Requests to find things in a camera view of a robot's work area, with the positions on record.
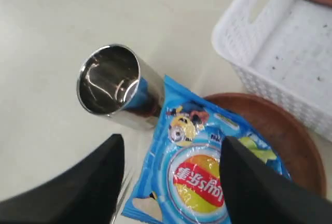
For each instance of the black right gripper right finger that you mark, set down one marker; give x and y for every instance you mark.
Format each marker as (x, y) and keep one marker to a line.
(255, 193)

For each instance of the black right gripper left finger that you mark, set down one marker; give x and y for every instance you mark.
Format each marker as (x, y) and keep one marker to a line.
(86, 193)

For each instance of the silver metal fork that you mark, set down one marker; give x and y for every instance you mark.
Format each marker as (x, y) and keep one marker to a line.
(125, 186)

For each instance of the brown round wooden plate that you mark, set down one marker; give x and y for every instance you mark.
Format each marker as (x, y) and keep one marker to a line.
(287, 136)

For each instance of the blue chips snack bag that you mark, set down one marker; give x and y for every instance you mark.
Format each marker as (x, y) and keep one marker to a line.
(179, 180)

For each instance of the clear faceted glass cup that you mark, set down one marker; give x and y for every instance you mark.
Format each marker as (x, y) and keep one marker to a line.
(115, 83)

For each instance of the white perforated plastic basket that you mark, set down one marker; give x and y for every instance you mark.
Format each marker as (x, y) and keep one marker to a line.
(281, 50)

